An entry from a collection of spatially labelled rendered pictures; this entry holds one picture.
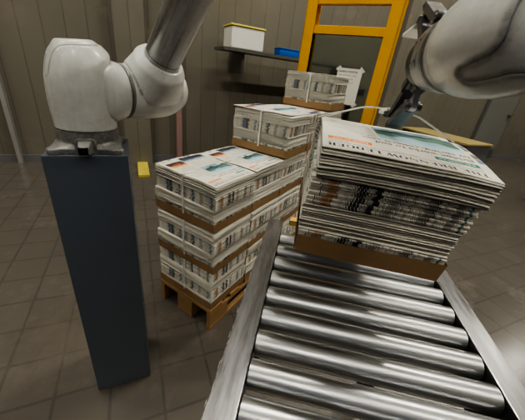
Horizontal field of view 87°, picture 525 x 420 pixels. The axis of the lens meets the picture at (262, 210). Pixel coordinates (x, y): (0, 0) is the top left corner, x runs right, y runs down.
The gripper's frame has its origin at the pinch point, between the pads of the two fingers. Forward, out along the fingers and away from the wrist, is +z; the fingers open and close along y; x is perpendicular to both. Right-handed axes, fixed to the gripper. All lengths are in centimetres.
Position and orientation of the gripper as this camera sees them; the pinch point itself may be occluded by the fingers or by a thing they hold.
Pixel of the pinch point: (399, 73)
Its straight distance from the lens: 68.0
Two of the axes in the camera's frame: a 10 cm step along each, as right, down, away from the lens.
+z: 1.7, -3.6, 9.2
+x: 9.7, 2.1, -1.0
